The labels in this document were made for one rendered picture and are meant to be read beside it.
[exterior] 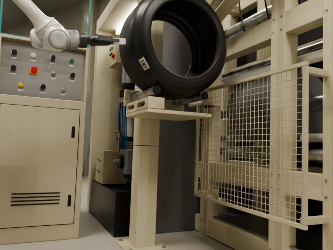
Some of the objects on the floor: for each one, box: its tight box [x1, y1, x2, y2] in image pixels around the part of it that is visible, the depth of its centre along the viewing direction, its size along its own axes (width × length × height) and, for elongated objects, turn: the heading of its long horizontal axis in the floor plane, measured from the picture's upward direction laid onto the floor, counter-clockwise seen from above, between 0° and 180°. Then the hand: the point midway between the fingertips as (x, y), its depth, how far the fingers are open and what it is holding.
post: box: [129, 0, 164, 248], centre depth 204 cm, size 13×13×250 cm
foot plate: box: [115, 238, 170, 250], centre depth 195 cm, size 27×27×2 cm
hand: (118, 41), depth 160 cm, fingers closed
